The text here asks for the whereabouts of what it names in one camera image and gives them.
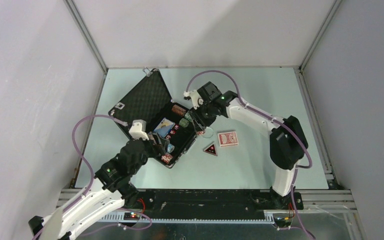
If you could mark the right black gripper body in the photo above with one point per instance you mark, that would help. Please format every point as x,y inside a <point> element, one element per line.
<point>206,113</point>

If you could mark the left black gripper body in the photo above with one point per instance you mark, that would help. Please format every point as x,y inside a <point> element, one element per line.
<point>149,151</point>

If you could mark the red white chip stack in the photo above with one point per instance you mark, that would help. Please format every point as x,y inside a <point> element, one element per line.
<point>200,133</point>

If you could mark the light blue chip stack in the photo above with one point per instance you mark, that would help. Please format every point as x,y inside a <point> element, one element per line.
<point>170,148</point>

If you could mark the green white chip stack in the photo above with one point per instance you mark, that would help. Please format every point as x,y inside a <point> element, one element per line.
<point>188,117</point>

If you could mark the red playing card deck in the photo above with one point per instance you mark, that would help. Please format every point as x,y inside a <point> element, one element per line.
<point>227,139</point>

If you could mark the black aluminium poker case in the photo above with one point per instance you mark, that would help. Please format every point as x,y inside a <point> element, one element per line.
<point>151,101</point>

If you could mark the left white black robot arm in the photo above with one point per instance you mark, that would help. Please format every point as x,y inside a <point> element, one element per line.
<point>109,189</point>

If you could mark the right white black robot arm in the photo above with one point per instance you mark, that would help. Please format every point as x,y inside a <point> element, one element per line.
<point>287,141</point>

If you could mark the clear round dealer button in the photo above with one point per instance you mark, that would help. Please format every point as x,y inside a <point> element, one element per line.
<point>208,133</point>

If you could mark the red chip stack in case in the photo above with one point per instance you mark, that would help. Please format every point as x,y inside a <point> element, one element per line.
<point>167,158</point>

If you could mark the green chip stack in case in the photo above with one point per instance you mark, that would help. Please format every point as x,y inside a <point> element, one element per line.
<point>184,123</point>

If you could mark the blue playing card deck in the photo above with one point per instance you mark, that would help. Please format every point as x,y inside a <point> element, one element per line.
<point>164,127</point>

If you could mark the red dice in case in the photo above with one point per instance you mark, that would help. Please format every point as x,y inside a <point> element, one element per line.
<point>172,131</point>

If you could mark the black triangular all-in button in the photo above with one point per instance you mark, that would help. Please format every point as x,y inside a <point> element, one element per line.
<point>211,149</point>

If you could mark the brown chip stack in case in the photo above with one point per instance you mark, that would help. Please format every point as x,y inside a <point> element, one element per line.
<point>179,110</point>

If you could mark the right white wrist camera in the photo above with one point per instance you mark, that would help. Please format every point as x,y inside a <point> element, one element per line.
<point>194,97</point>

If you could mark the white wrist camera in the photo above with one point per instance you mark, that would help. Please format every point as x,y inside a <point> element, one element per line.
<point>138,130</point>
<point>194,97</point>

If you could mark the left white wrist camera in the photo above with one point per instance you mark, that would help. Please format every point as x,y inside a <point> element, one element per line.
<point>138,130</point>

